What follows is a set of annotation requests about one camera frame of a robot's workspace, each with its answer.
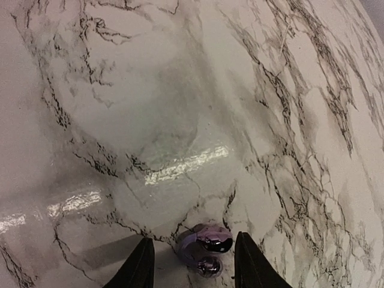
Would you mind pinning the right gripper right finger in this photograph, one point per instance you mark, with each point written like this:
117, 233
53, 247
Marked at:
252, 269

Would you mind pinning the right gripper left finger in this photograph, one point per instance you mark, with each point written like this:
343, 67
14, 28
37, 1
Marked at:
138, 270

